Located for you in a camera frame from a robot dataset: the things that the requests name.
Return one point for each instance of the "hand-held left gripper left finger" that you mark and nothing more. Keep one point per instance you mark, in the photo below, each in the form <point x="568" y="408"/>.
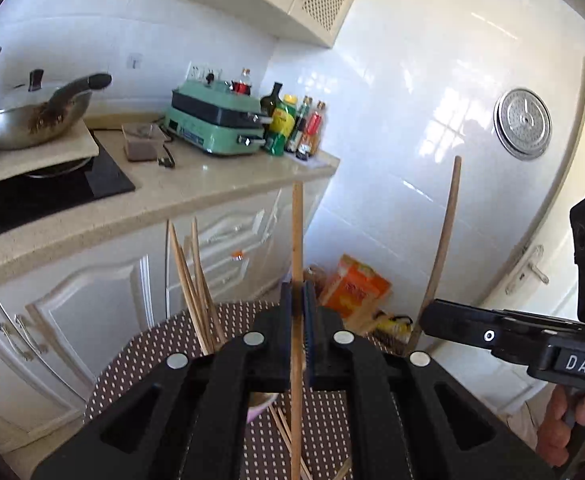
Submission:
<point x="286" y="330"/>

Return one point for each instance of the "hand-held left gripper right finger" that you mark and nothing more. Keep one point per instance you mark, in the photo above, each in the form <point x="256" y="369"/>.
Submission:
<point x="310" y="335"/>

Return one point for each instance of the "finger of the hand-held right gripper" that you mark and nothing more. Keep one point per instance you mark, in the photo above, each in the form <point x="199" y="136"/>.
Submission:
<point x="462" y="322"/>

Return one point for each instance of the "long wooden chopstick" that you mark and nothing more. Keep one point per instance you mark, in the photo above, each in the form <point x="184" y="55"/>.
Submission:
<point x="297" y="240"/>
<point x="446" y="235"/>
<point x="215" y="315"/>
<point x="186" y="275"/>
<point x="201" y="270"/>

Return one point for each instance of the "pink paper cup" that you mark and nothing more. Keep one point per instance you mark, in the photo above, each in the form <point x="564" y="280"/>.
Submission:
<point x="262" y="410"/>

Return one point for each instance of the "row of wooden chopsticks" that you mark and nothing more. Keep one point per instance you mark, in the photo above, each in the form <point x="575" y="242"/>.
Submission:
<point x="283" y="427"/>

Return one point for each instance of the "person's right hand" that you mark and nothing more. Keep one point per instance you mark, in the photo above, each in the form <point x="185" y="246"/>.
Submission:
<point x="552" y="425"/>

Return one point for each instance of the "brown bag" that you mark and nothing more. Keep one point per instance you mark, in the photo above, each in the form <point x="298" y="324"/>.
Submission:
<point x="317" y="280"/>

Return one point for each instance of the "orange bag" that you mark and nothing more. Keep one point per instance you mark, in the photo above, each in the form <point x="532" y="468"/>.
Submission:
<point x="355" y="290"/>

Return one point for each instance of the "white door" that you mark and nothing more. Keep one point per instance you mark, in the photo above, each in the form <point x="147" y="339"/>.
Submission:
<point x="557" y="185"/>

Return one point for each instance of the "brown polka dot tablecloth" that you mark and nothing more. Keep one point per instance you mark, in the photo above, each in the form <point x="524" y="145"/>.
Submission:
<point x="137" y="355"/>

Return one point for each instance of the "round steel steamer plate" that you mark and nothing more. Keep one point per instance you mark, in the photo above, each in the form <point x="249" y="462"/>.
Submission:
<point x="522" y="125"/>

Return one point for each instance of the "beige speckled countertop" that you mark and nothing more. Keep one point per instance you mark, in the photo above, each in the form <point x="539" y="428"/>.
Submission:
<point x="197" y="185"/>

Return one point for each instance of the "red label sauce bottle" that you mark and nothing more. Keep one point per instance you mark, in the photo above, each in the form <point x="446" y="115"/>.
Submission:
<point x="312" y="132"/>

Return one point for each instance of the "green bottle yellow label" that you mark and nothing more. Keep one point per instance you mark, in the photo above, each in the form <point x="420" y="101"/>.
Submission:
<point x="280" y="127"/>

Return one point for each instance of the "dark sauce bottle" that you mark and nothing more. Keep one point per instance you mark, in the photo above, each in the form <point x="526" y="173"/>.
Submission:
<point x="300" y="127"/>

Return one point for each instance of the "black plug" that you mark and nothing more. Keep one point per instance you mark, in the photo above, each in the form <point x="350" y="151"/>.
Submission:
<point x="165" y="161"/>

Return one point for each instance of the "green electric cooker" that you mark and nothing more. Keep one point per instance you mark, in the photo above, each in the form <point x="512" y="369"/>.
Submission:
<point x="207" y="120"/>

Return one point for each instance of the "dark oil bottle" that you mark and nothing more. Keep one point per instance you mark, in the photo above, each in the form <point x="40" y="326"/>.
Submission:
<point x="271" y="102"/>

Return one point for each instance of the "small clear container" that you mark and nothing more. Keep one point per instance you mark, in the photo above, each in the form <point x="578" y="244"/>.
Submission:
<point x="142" y="150"/>

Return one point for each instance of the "red cap cola bottle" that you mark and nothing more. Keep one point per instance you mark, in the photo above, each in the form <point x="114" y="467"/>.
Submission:
<point x="243" y="85"/>

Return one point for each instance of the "black induction cooktop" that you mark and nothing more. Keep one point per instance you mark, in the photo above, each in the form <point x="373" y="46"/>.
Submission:
<point x="47" y="195"/>

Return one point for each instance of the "beige stone board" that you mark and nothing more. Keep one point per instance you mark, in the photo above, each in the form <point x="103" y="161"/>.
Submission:
<point x="47" y="157"/>

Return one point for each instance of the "steel wok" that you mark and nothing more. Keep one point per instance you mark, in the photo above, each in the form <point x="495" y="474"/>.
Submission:
<point x="17" y="127"/>

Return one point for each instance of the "glass wok lid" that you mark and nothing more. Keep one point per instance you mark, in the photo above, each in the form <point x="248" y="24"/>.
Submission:
<point x="17" y="97"/>

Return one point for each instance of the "white wall outlet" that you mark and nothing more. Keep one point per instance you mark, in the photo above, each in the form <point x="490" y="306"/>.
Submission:
<point x="197" y="71"/>

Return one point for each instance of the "white wall switch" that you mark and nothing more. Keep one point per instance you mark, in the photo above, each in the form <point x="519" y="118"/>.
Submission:
<point x="134" y="61"/>

